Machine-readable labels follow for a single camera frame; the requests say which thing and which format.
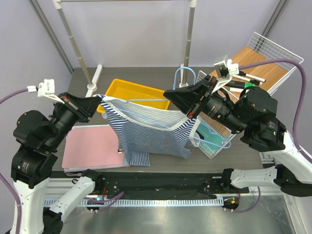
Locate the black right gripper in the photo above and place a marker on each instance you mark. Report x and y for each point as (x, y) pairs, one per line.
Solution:
(188, 98)

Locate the teal box with handle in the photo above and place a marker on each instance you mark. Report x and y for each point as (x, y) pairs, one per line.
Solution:
(211, 142)

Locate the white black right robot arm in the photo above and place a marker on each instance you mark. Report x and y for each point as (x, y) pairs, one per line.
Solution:
(253, 116)

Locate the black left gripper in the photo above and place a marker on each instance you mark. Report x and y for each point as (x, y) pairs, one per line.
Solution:
(85, 107)

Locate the white marker black cap upper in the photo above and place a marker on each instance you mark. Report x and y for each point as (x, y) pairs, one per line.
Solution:
(252, 76)

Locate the white wire shelf rack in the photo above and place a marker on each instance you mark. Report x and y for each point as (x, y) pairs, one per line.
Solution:
(260, 48)

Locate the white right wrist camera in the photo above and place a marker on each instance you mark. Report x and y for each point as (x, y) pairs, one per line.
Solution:
(225, 69)

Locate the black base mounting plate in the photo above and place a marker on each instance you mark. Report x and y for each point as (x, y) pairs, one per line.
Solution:
(166, 186)

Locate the white slotted cable duct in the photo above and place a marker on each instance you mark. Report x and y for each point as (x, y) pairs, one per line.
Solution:
(146, 203)

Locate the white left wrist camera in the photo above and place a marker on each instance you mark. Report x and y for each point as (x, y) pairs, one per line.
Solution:
(45, 89)

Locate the yellow plastic tray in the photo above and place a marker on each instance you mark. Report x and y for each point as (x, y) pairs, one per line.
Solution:
(140, 94)

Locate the pink clipboard with papers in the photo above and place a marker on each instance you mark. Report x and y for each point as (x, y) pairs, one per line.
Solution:
(93, 147)

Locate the white marker green cap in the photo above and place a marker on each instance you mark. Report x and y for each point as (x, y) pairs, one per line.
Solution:
(236, 90)

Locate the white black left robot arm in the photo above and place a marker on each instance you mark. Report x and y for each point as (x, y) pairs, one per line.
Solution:
(31, 168)

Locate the green black highlighter marker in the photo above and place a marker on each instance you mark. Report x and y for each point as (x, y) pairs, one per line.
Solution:
(239, 84)

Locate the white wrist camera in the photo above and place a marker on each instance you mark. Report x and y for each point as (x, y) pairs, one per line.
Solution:
(45, 89)
(225, 69)

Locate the white marker black cap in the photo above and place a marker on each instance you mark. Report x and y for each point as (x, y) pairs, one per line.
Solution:
(255, 82)
(252, 76)

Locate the white marker black cap lower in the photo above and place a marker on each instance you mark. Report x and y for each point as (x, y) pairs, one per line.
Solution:
(255, 82)

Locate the blue white striped tank top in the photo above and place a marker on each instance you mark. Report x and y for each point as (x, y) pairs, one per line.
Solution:
(144, 130)

